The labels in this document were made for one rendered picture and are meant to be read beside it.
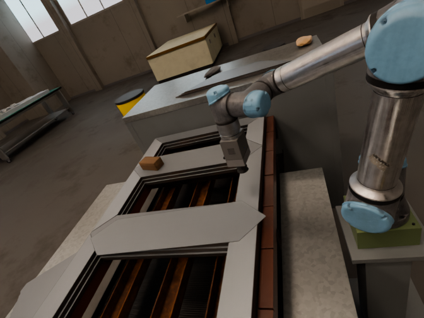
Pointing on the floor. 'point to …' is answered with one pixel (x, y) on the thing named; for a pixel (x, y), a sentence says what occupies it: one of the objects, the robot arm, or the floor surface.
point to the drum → (129, 100)
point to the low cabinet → (186, 54)
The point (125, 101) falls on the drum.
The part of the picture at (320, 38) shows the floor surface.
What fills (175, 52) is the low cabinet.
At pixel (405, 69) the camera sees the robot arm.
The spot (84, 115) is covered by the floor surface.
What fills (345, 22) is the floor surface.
